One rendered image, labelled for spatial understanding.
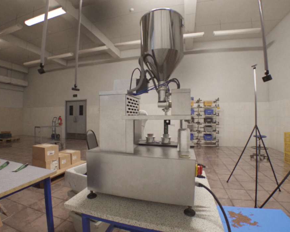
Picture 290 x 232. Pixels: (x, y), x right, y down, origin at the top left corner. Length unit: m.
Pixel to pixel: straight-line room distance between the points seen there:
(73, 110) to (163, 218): 8.28
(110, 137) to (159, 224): 0.48
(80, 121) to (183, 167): 7.95
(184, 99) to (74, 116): 8.24
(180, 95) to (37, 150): 3.00
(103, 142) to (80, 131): 7.66
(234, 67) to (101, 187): 6.73
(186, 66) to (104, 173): 6.29
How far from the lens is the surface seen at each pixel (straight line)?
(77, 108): 8.60
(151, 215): 0.79
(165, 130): 0.99
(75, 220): 1.86
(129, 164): 0.76
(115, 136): 0.81
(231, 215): 1.15
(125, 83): 0.99
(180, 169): 0.71
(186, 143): 0.82
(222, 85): 6.73
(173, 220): 0.77
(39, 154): 3.28
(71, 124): 8.86
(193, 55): 6.95
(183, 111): 0.64
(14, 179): 1.42
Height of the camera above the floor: 1.21
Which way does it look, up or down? level
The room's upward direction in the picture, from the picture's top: straight up
